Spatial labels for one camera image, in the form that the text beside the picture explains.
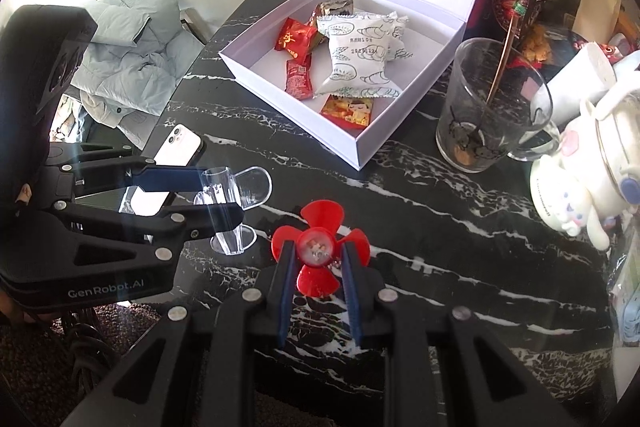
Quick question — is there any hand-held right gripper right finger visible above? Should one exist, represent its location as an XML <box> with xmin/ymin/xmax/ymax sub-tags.
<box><xmin>341</xmin><ymin>241</ymin><xmax>581</xmax><ymax>427</ymax></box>

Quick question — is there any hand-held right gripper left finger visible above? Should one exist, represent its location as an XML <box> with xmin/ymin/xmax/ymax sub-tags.
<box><xmin>60</xmin><ymin>241</ymin><xmax>296</xmax><ymax>427</ymax></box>

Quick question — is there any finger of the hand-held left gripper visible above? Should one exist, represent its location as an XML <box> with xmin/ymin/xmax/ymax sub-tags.
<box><xmin>45</xmin><ymin>144</ymin><xmax>222</xmax><ymax>208</ymax></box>
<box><xmin>29</xmin><ymin>201</ymin><xmax>247</xmax><ymax>275</ymax></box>

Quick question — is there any red fan propeller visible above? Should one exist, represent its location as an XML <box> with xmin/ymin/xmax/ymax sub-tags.
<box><xmin>271</xmin><ymin>201</ymin><xmax>371</xmax><ymax>299</ymax></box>

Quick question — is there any clear plastic stand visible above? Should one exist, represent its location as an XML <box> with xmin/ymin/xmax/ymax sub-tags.
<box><xmin>192</xmin><ymin>166</ymin><xmax>273</xmax><ymax>255</ymax></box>

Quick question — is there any small red snack packet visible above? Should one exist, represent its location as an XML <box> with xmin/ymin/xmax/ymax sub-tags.
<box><xmin>285</xmin><ymin>56</ymin><xmax>313</xmax><ymax>100</ymax></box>

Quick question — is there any red cartoon print snack packet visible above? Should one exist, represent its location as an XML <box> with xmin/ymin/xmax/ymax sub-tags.
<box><xmin>320</xmin><ymin>94</ymin><xmax>375</xmax><ymax>128</ymax></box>

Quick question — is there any red gold snack packet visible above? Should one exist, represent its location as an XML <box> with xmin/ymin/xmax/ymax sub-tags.
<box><xmin>274</xmin><ymin>18</ymin><xmax>321</xmax><ymax>58</ymax></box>

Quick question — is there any white croissant print snack packet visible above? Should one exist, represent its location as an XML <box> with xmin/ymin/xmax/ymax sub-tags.
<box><xmin>314</xmin><ymin>13</ymin><xmax>407</xmax><ymax>98</ymax></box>
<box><xmin>385</xmin><ymin>12</ymin><xmax>416</xmax><ymax>60</ymax></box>

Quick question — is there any brown gold snack packet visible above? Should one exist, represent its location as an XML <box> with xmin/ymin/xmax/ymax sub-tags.
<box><xmin>312</xmin><ymin>0</ymin><xmax>355</xmax><ymax>20</ymax></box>

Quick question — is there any white smartphone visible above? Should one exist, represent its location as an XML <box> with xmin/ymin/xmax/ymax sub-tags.
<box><xmin>120</xmin><ymin>124</ymin><xmax>207</xmax><ymax>215</ymax></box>

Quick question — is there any grey buttoned garment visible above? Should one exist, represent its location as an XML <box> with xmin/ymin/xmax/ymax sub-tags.
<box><xmin>60</xmin><ymin>84</ymin><xmax>168</xmax><ymax>142</ymax></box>

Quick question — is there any light blue puffer jacket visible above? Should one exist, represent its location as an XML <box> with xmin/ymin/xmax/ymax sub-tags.
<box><xmin>70</xmin><ymin>0</ymin><xmax>203</xmax><ymax>115</ymax></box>

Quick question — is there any clear glass cup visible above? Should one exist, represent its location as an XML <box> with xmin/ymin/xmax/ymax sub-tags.
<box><xmin>436</xmin><ymin>38</ymin><xmax>561</xmax><ymax>172</ymax></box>

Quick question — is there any white cartoon kettle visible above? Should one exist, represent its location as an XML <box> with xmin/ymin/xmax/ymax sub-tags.
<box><xmin>530</xmin><ymin>84</ymin><xmax>640</xmax><ymax>250</ymax></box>

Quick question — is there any metal spoon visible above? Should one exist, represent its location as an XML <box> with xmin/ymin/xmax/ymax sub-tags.
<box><xmin>475</xmin><ymin>19</ymin><xmax>518</xmax><ymax>148</ymax></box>

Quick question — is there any white paper cup stack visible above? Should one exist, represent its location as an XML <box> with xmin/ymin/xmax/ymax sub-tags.
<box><xmin>547</xmin><ymin>42</ymin><xmax>618</xmax><ymax>100</ymax></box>

